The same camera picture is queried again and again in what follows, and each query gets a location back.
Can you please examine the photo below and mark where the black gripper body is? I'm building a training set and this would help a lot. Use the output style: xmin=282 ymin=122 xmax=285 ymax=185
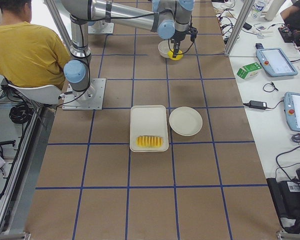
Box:
xmin=170 ymin=30 xmax=188 ymax=49

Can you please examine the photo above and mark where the yellow lemon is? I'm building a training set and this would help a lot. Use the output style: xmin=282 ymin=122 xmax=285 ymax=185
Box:
xmin=167 ymin=49 xmax=184 ymax=61

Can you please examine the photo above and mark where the white ceramic bowl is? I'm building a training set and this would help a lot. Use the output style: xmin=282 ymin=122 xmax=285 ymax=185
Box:
xmin=158 ymin=40 xmax=174 ymax=59

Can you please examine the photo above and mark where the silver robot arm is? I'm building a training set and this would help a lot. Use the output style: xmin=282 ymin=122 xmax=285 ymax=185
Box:
xmin=61 ymin=0 xmax=198 ymax=103

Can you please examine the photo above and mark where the cream round plate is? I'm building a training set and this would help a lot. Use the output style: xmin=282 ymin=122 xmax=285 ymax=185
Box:
xmin=169 ymin=106 xmax=203 ymax=137

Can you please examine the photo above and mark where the green white carton box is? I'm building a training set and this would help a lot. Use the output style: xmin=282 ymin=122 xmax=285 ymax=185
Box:
xmin=236 ymin=62 xmax=262 ymax=80

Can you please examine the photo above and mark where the cream rectangular tray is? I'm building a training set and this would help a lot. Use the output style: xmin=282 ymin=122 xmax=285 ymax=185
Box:
xmin=129 ymin=105 xmax=169 ymax=152

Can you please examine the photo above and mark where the sliced yellow bread loaf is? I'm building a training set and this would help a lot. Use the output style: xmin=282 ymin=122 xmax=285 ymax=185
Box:
xmin=136 ymin=135 xmax=163 ymax=148

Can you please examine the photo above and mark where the black power adapter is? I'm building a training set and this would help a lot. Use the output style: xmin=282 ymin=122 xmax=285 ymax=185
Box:
xmin=249 ymin=100 xmax=268 ymax=110

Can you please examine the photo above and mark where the far blue teach pendant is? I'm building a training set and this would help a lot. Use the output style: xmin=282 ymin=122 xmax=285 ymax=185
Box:
xmin=255 ymin=48 xmax=298 ymax=77

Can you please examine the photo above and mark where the blue teach pendant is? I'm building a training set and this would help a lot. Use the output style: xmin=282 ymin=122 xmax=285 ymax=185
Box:
xmin=255 ymin=48 xmax=298 ymax=77
xmin=283 ymin=92 xmax=300 ymax=132

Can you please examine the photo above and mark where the white chair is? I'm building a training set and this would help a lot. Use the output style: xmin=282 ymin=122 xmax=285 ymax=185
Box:
xmin=8 ymin=84 xmax=62 ymax=105

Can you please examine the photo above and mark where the near blue teach pendant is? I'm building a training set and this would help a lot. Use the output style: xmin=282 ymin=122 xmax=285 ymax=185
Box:
xmin=283 ymin=92 xmax=300 ymax=132

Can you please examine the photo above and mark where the person in yellow shirt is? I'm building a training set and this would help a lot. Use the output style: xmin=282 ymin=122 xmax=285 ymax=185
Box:
xmin=0 ymin=0 xmax=70 ymax=89

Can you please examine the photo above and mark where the aluminium frame post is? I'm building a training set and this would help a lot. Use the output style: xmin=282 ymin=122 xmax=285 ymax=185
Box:
xmin=224 ymin=0 xmax=255 ymax=57

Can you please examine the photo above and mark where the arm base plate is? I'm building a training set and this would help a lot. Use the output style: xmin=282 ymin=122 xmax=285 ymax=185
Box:
xmin=88 ymin=20 xmax=115 ymax=35
xmin=61 ymin=78 xmax=106 ymax=111

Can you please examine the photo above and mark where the small black looped cable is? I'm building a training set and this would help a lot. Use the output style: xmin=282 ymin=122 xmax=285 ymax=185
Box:
xmin=262 ymin=81 xmax=279 ymax=92

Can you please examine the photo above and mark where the coiled black cable bundle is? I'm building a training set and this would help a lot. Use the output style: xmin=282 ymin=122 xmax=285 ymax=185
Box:
xmin=9 ymin=102 xmax=32 ymax=125

